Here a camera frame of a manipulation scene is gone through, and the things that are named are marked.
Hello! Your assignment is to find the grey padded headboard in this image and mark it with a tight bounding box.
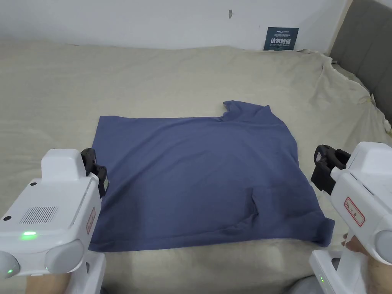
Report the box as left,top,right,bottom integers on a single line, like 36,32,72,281
329,0,392,136

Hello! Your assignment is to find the dark blue shirt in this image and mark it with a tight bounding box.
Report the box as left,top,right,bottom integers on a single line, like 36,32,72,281
88,100,336,253

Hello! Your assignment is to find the person's right hand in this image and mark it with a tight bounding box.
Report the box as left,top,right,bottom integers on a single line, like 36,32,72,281
341,234,374,261

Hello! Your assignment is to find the dark blue sign card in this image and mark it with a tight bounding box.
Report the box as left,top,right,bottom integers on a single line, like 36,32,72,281
263,27,299,51

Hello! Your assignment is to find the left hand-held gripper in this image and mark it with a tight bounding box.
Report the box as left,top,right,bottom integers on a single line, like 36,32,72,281
0,148,109,294

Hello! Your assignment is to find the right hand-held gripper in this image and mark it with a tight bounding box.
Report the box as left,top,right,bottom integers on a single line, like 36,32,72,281
309,140,392,294

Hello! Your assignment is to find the person's right forearm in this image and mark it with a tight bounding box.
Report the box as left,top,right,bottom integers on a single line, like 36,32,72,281
364,253,392,294

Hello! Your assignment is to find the bed with beige sheet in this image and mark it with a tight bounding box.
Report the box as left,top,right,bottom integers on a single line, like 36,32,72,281
0,38,392,294

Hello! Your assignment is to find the person's left hand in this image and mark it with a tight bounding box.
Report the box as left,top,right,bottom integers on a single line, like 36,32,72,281
24,273,73,294

